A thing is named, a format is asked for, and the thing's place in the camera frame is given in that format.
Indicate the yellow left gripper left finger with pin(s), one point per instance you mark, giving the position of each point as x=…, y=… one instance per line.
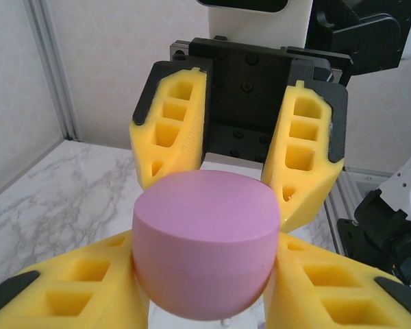
x=72, y=284

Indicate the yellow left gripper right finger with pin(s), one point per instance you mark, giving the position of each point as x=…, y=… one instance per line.
x=335, y=291

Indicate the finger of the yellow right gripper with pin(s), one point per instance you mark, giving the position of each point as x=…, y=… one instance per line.
x=325, y=137
x=192, y=137

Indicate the pink earbud charging case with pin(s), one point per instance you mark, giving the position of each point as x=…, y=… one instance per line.
x=205, y=222

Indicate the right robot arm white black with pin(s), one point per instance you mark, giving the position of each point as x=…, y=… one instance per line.
x=380, y=233

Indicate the wide aluminium mounting rail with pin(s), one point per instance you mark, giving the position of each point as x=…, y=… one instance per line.
x=339, y=205

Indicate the aluminium frame corner post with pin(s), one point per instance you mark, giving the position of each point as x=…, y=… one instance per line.
x=53, y=68

